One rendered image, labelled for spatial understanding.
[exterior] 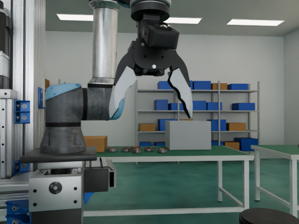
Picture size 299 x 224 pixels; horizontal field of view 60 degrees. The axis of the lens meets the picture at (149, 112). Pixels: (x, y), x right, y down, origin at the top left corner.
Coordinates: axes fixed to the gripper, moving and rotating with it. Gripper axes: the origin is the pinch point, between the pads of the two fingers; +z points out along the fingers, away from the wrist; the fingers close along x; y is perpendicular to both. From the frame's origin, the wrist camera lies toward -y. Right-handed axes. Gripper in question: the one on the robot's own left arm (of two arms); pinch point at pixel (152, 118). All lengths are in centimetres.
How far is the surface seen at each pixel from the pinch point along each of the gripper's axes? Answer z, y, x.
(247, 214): 59, 96, -81
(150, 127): 29, 562, -125
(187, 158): 43, 202, -83
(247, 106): -24, 526, -362
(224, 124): 22, 534, -303
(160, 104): -26, 556, -149
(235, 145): 72, 532, -332
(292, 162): 49, 190, -195
